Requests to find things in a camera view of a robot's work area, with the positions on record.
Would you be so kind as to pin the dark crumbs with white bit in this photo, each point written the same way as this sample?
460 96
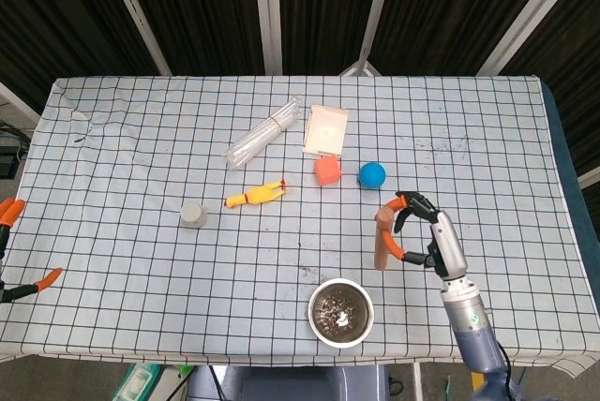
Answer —
340 314

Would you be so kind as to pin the metal bowl white rim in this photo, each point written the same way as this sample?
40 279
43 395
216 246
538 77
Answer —
316 326

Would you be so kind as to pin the blue ball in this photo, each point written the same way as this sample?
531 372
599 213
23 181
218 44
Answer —
372 176

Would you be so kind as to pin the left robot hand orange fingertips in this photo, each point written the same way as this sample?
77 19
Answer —
9 213

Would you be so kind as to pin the brown wooden rod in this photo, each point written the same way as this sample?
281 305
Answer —
382 256

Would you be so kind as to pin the white frame post with foot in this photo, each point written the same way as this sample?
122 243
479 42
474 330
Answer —
375 12

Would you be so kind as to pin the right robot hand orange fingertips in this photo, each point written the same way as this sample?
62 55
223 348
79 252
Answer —
447 242

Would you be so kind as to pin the green white packet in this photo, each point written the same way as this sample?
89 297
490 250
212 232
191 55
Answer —
138 382

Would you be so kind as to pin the grey upturned cup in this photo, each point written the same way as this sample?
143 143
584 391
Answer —
193 216

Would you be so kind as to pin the yellow rubber chicken toy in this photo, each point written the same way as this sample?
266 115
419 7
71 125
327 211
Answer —
255 195

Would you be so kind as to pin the black device box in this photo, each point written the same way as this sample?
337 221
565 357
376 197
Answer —
9 155

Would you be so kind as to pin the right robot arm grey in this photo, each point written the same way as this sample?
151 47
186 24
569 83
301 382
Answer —
473 326

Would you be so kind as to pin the checkered white tablecloth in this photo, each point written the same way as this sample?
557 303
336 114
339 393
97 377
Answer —
140 279

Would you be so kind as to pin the orange cube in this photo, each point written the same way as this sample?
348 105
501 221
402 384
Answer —
327 171

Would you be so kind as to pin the blue table edge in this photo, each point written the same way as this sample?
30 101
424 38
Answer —
569 176

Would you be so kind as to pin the bundle of clear tubes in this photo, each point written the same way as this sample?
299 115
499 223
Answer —
262 134

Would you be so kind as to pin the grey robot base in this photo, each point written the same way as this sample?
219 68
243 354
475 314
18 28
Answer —
290 384

